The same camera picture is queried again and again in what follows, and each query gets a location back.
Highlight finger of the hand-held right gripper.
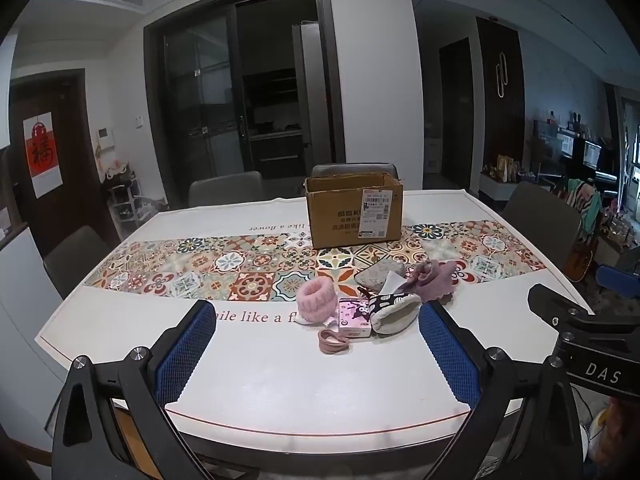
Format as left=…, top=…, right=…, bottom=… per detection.
left=527, top=283, right=640, bottom=333

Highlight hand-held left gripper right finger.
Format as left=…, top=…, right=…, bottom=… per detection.
left=417, top=301, right=588, bottom=480

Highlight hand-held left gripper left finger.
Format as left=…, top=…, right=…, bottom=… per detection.
left=50, top=300, right=218, bottom=480

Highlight brown cardboard box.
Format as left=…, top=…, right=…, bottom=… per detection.
left=303, top=172, right=405, bottom=250

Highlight blue chair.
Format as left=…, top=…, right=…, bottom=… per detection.
left=595, top=264, right=640, bottom=301

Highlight mauve knitted cloth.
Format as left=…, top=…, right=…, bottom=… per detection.
left=406, top=259, right=458, bottom=303

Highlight grey dining chair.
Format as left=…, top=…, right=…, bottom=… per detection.
left=43, top=225, right=113, bottom=301
left=188, top=170, right=266, bottom=209
left=311, top=162, right=400, bottom=181
left=501, top=180, right=583, bottom=281

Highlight pink cartoon print box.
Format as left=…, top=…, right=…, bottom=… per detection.
left=337, top=296, right=373, bottom=339

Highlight tile pattern tablecloth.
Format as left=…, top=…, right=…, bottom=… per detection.
left=35, top=187, right=596, bottom=436

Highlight grey floral pouch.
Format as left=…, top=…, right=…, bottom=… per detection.
left=354, top=260, right=407, bottom=292

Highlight colourful hanging clothes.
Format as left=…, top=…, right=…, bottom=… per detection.
left=562, top=177, right=603, bottom=241

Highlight white low cabinet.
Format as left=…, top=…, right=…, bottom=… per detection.
left=480, top=167, right=526, bottom=201

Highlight pink fluffy scrunchie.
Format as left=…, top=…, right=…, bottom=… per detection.
left=296, top=280, right=340, bottom=322

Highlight black piano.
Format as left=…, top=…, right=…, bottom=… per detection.
left=560, top=130, right=621, bottom=196

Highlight white shelf rack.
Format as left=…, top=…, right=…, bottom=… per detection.
left=102, top=160, right=168, bottom=241

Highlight dark wooden door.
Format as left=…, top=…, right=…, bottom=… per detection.
left=9, top=69, right=103, bottom=256

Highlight dark interior door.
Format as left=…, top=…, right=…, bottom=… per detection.
left=439, top=37, right=476, bottom=191

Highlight dark sliding glass door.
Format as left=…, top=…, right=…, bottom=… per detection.
left=143, top=0, right=347, bottom=211

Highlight pink hair tie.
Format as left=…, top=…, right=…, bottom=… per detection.
left=317, top=329, right=352, bottom=353

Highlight dark slatted wall panel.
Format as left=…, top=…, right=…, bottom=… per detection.
left=475, top=16, right=526, bottom=196

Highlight loop shaped wall lamp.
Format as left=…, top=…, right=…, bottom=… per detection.
left=495, top=52, right=512, bottom=97

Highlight red wall calendar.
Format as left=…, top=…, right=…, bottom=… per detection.
left=23, top=111, right=55, bottom=199

